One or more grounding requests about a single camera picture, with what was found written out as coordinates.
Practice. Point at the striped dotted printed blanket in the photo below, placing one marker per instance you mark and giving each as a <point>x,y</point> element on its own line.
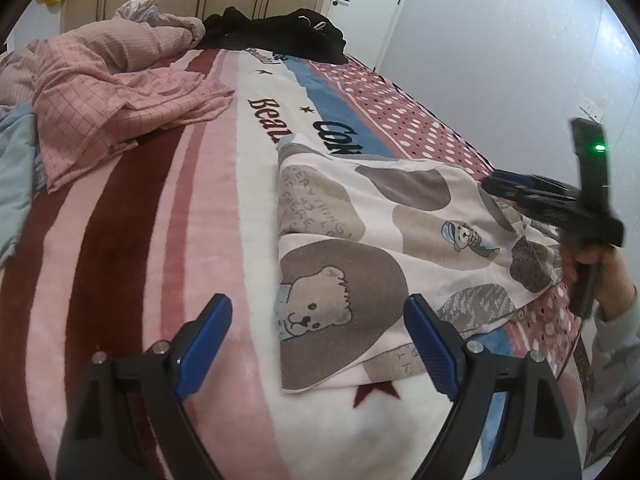
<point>125,260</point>

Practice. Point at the floral pillow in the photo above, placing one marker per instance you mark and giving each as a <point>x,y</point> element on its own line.
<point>137,10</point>

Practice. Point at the pink checked quilt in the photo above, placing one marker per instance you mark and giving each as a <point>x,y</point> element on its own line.
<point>100,75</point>

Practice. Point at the white wall socket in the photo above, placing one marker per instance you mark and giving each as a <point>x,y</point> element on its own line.
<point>592,110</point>

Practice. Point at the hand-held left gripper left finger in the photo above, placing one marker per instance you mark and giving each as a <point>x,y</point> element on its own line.
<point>205,350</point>

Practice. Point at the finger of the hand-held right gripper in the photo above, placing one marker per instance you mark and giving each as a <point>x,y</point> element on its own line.
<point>515,177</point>
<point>510,196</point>

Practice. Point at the person's right forearm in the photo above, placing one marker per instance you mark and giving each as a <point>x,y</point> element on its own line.
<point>615,370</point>

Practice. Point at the white door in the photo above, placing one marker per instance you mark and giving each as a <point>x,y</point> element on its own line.
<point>370,20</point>

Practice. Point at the bear print pants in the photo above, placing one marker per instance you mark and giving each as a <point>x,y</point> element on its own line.
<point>375,240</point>

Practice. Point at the black clothes pile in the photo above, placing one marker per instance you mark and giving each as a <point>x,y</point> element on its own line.
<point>290,35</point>

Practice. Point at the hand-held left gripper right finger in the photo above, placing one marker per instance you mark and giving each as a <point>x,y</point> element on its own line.
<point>430,350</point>

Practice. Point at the person's right hand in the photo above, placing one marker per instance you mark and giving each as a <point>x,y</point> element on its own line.
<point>617,280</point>

